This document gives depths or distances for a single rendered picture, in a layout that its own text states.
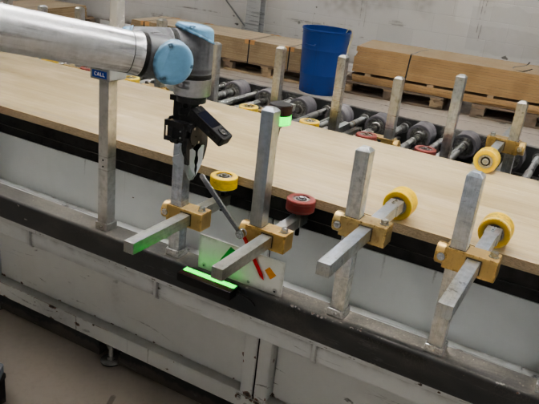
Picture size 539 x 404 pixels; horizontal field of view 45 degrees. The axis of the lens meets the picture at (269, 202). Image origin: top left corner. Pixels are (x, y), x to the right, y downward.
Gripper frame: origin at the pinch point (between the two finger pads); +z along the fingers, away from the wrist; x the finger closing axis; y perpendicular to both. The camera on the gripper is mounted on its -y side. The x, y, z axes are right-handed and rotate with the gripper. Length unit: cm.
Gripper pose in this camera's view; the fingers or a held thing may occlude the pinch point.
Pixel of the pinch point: (193, 175)
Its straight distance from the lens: 165.4
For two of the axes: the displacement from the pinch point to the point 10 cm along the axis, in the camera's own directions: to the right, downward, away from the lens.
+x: -4.8, 2.8, -8.3
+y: -8.7, -2.7, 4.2
